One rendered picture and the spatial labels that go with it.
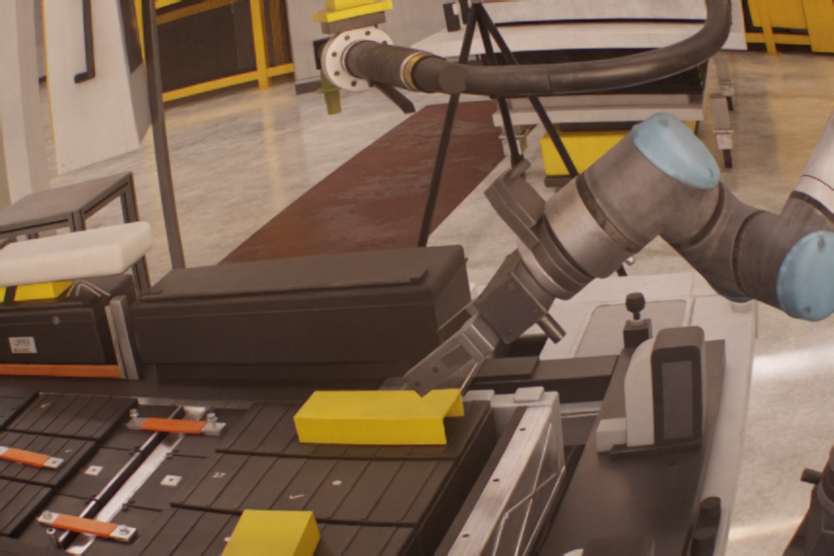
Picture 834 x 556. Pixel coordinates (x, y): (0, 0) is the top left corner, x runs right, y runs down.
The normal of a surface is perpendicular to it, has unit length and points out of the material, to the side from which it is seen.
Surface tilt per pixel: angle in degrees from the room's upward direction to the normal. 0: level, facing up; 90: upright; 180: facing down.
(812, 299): 93
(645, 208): 104
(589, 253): 100
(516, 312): 90
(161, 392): 0
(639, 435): 90
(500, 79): 79
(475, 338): 90
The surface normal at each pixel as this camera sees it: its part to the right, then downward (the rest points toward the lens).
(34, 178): 0.95, -0.06
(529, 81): -0.29, 0.17
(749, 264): -0.90, 0.08
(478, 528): -0.15, -0.94
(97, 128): 0.17, 0.29
